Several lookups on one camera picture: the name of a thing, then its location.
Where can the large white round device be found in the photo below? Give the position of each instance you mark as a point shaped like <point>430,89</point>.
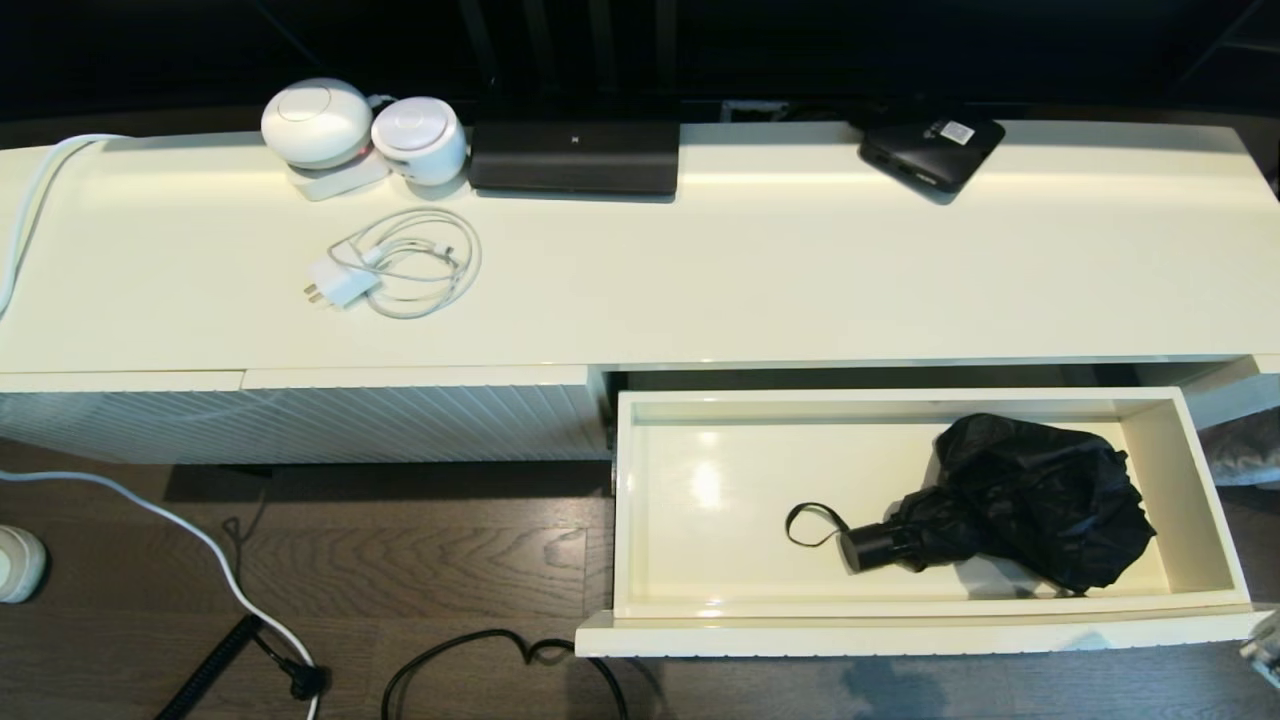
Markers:
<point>315,120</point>

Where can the white flat device base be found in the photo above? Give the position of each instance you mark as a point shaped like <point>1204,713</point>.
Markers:
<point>335,182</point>

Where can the small white round device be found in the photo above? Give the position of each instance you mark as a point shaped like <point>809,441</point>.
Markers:
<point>415,135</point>

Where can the white charger adapter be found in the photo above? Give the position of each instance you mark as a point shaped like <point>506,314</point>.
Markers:
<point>345,282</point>

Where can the black router with antennas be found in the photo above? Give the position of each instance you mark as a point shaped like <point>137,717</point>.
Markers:
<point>575,160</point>

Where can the black set-top box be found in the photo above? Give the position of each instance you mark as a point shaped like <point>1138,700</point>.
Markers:
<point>920,160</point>

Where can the white fluted drawer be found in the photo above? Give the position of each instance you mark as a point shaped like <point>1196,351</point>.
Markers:
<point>720,500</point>

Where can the black umbrella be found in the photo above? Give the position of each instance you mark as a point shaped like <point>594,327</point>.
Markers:
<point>1040,500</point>

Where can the grey fluffy rug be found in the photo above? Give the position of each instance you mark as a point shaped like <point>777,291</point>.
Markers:
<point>1245,450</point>

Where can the white round floor object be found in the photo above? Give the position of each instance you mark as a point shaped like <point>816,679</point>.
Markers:
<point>18,562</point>

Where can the grey wall socket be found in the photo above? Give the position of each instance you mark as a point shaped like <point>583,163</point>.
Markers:
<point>755,110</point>

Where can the white slatted cabinet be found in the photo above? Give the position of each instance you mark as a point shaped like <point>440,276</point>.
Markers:
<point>700,280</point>

